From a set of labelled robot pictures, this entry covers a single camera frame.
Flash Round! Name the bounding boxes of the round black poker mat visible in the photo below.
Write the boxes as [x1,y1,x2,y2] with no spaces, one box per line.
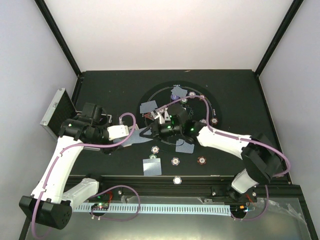
[136,81,223,158]

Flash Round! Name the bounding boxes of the blue poker chip stack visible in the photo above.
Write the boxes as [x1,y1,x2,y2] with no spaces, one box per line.
[171,157,180,166]

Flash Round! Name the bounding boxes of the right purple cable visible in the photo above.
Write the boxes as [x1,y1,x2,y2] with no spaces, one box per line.
[156,94,292,222]

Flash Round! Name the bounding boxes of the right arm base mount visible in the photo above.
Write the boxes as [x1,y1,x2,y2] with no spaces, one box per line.
[211,184,258,220]

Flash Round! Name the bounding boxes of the green poker chip stack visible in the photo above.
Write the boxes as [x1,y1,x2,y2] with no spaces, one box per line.
[149,154,157,159]

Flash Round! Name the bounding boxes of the white chip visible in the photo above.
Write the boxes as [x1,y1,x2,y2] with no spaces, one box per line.
[172,176,182,185]

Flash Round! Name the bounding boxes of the dealt blue card top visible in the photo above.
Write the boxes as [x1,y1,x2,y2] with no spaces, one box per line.
[172,89,188,98]

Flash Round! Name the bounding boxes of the white slotted cable duct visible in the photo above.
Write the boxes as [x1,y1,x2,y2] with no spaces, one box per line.
[74,202,231,217]

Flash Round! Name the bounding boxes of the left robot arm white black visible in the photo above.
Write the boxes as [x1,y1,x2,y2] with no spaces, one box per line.
[19,103,130,230]

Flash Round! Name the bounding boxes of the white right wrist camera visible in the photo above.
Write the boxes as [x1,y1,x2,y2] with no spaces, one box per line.
[150,110,165,125]

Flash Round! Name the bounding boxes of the blue playing card deck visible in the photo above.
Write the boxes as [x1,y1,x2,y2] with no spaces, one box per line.
[121,127,152,148]

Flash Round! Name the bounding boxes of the red poker chip stack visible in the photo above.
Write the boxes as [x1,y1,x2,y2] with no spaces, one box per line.
[197,156,207,165]

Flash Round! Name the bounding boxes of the aluminium poker chip case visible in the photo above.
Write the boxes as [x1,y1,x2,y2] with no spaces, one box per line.
[40,88,113,145]

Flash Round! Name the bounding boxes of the dealt blue card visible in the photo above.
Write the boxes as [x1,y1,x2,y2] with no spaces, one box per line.
[139,104,156,114]
[175,142,195,154]
[142,158,162,177]
[172,89,188,98]

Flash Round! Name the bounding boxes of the red triangular dealer button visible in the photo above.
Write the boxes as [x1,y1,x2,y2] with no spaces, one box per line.
[144,112,154,121]

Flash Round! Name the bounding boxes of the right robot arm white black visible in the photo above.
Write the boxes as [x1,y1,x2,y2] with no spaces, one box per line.
[139,104,281,202]

